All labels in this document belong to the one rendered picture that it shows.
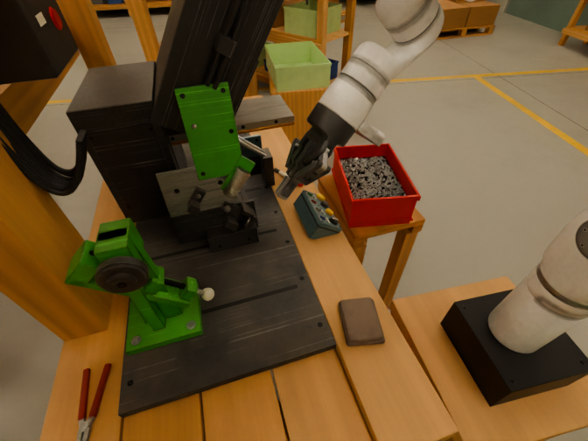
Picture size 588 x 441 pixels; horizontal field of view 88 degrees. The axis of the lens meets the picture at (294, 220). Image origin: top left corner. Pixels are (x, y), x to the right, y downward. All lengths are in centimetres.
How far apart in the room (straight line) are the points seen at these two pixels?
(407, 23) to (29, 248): 66
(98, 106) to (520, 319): 93
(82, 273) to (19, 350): 160
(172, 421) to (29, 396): 137
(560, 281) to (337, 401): 41
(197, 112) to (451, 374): 77
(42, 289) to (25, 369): 140
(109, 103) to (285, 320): 62
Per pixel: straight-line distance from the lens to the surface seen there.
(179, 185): 81
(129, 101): 82
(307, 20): 342
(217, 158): 77
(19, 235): 63
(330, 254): 80
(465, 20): 693
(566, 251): 56
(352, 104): 48
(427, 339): 78
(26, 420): 196
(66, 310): 76
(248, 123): 88
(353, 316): 67
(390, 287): 138
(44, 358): 207
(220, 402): 68
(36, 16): 67
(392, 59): 50
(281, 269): 77
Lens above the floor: 152
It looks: 44 degrees down
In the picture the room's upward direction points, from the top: 2 degrees counter-clockwise
